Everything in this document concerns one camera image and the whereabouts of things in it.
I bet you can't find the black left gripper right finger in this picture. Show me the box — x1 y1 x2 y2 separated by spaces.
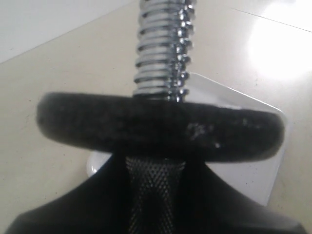
171 160 307 234

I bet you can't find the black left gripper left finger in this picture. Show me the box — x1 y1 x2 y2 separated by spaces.
6 154 137 234

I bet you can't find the white plastic tray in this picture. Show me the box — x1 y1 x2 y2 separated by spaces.
79 76 285 203

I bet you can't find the black weight plate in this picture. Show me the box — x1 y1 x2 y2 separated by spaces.
36 93 285 163

